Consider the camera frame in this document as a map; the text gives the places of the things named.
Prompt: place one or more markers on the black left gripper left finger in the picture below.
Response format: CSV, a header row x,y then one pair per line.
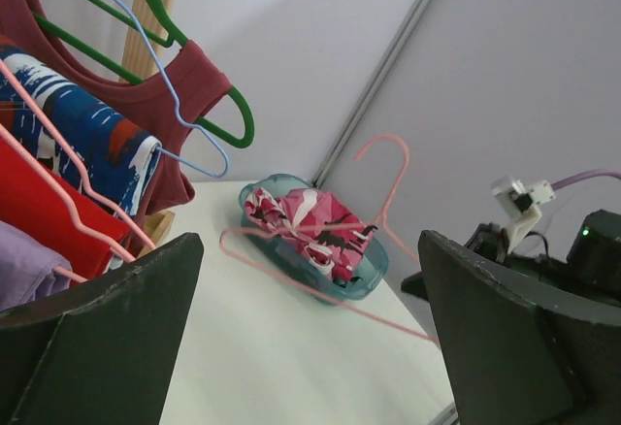
x,y
103,351

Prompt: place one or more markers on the maroon tank top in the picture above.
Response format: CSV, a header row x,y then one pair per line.
x,y
149,104

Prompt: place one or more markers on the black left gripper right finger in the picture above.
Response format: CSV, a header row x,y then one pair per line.
x,y
518,350

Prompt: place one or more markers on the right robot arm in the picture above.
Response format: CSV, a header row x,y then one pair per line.
x,y
591,269

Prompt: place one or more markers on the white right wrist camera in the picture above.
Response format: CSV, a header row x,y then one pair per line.
x,y
522,203

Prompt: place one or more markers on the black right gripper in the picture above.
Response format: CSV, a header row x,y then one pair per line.
x,y
488,240

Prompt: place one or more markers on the green plastic hanger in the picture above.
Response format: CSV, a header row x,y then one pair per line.
x,y
107,69

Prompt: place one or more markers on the blue white patterned garment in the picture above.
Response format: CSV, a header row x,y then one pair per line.
x,y
119,156

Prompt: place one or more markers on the lilac garment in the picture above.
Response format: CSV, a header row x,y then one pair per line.
x,y
27,269

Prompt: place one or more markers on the teal plastic basin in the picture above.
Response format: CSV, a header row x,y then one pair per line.
x,y
370,271

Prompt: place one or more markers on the pink camouflage trousers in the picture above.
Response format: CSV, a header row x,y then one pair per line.
x,y
326,233

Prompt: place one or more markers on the red garment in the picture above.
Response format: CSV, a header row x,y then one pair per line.
x,y
53,202

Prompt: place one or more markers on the pink hanger under lilac garment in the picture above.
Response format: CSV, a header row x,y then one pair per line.
x,y
58,231

